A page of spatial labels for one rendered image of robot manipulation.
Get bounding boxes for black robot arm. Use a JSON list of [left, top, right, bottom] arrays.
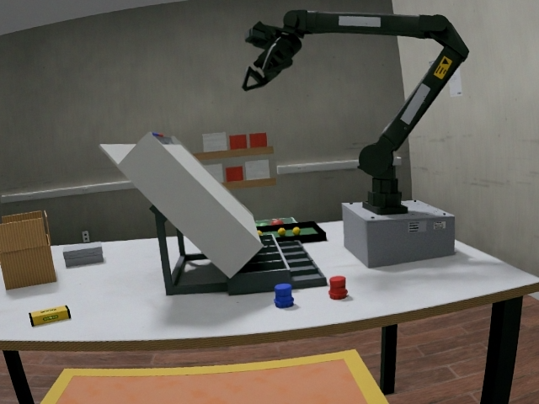
[[245, 10, 469, 215]]

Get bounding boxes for green tray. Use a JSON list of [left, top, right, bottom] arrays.
[[256, 221, 327, 243]]

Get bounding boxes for open brown cardboard box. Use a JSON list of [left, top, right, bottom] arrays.
[[0, 211, 56, 290]]

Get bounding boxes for blue plug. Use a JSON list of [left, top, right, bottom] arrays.
[[274, 284, 294, 308]]

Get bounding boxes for yellow pocket level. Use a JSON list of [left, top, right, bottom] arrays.
[[29, 306, 71, 326]]

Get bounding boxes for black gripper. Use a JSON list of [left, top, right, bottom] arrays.
[[242, 45, 293, 92]]

